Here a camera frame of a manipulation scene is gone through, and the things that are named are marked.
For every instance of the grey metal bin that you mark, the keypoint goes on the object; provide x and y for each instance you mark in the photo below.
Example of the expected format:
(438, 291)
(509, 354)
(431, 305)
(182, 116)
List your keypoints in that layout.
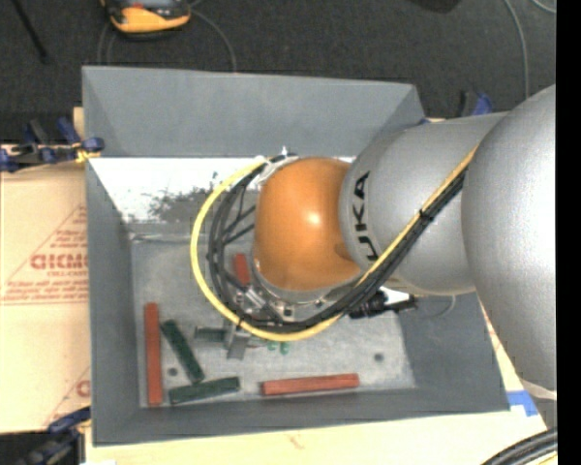
(184, 114)

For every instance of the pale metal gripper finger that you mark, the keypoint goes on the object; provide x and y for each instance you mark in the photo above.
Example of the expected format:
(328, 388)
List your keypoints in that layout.
(238, 348)
(229, 333)

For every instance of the black cylinder on white bracket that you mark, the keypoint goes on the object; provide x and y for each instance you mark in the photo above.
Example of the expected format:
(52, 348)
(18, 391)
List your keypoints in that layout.
(368, 306)

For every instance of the red-brown flat block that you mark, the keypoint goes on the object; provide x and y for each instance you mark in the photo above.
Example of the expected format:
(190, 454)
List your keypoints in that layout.
(242, 269)
(153, 356)
(310, 384)

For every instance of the brown cardboard board, red print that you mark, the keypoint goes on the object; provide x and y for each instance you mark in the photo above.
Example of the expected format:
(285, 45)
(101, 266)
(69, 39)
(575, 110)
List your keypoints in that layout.
(39, 337)

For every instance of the dark green flat block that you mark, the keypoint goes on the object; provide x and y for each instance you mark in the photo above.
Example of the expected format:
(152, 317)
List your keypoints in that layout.
(203, 390)
(183, 351)

